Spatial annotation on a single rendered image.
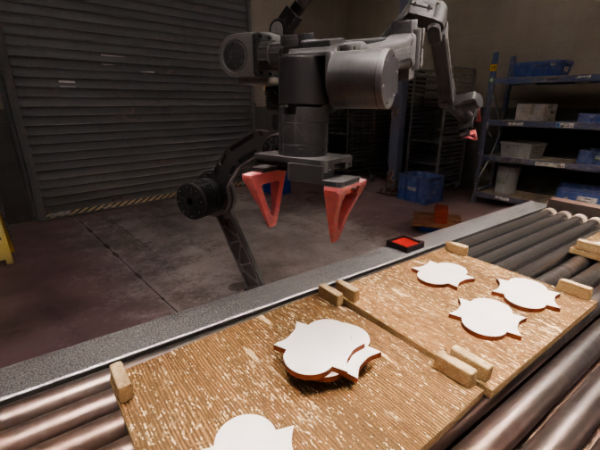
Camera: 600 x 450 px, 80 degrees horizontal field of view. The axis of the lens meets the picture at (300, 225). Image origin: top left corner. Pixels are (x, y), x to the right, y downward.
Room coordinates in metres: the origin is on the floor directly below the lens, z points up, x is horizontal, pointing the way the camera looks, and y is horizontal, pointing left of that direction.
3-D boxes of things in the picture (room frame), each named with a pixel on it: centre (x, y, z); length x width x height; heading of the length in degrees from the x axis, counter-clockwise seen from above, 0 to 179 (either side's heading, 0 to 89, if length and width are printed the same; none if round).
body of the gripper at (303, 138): (0.43, 0.00, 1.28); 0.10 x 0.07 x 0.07; 55
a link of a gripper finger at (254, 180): (0.45, 0.03, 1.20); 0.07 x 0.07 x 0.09; 55
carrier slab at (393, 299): (0.66, -0.33, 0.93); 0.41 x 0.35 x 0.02; 125
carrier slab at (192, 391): (0.41, 0.01, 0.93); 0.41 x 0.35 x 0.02; 127
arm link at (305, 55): (0.43, -0.01, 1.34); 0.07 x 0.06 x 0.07; 61
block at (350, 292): (0.66, -0.10, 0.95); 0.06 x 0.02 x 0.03; 35
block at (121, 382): (0.40, 0.25, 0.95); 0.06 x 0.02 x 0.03; 37
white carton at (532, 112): (4.74, -2.97, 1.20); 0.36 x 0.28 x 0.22; 30
